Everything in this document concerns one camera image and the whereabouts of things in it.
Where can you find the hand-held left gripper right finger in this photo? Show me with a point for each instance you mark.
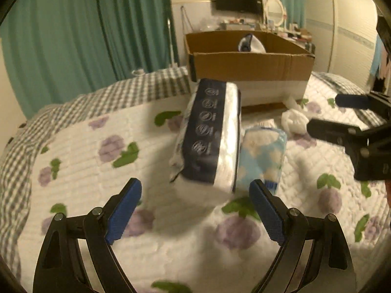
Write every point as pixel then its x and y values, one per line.
pixel 267 212

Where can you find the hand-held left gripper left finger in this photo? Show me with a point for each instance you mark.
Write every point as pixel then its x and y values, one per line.
pixel 125 210

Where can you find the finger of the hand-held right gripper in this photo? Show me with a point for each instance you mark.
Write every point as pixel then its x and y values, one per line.
pixel 330 131
pixel 351 101

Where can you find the light blue tissue pack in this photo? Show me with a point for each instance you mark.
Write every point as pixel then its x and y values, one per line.
pixel 262 155

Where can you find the navy and white tissue pack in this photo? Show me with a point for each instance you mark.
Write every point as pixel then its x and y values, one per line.
pixel 207 137

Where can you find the brown cardboard box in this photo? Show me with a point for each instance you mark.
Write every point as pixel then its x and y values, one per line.
pixel 250 62

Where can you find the white and blue soft pack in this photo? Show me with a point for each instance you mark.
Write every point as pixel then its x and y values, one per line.
pixel 252 44

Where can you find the crumpled white plastic bag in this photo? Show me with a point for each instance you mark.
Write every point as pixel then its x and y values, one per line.
pixel 294 119

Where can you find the white floral quilt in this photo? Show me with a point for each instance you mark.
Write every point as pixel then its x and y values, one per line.
pixel 100 171

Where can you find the hanging light blue cloth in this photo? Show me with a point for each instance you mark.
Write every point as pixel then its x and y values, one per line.
pixel 376 56

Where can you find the cream wardrobe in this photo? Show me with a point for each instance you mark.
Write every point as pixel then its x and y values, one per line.
pixel 342 30

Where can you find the cluttered dressing table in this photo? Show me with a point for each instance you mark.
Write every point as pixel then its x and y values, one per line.
pixel 293 32

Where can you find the white oval vanity mirror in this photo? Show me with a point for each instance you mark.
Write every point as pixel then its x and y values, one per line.
pixel 274 9

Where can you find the white standing pole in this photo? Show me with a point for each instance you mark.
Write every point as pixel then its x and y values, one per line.
pixel 171 42

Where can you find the wide green curtain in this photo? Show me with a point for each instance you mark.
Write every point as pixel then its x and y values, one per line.
pixel 76 36

